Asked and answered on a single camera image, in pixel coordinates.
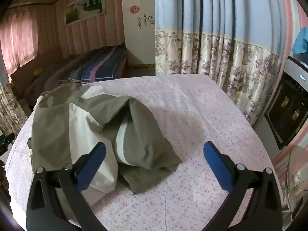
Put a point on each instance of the blue cloth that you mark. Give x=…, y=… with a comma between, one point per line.
x=300, y=41

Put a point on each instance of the black and white appliance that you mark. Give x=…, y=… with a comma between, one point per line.
x=288, y=110

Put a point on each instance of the pink window curtain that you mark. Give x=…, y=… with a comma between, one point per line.
x=16, y=38

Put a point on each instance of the olive and white jacket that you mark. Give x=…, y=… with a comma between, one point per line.
x=144, y=130

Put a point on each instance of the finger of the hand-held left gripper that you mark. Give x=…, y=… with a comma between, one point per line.
x=7, y=140

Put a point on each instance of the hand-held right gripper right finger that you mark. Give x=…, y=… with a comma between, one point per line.
x=216, y=166

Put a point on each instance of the striped blanket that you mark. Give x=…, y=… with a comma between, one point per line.
x=101, y=65

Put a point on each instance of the white wardrobe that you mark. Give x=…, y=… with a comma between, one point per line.
x=139, y=33

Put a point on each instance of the framed wall picture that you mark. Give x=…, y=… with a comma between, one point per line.
x=84, y=8

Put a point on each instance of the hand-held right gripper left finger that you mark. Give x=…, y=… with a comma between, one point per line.
x=92, y=163

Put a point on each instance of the yellow plush toy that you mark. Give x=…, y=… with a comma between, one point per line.
x=38, y=72

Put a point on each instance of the electric fan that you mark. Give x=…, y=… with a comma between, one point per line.
x=296, y=173

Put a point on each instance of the bed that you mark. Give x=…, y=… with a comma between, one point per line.
x=48, y=72

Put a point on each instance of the floral tablecloth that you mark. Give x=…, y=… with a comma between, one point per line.
x=192, y=105

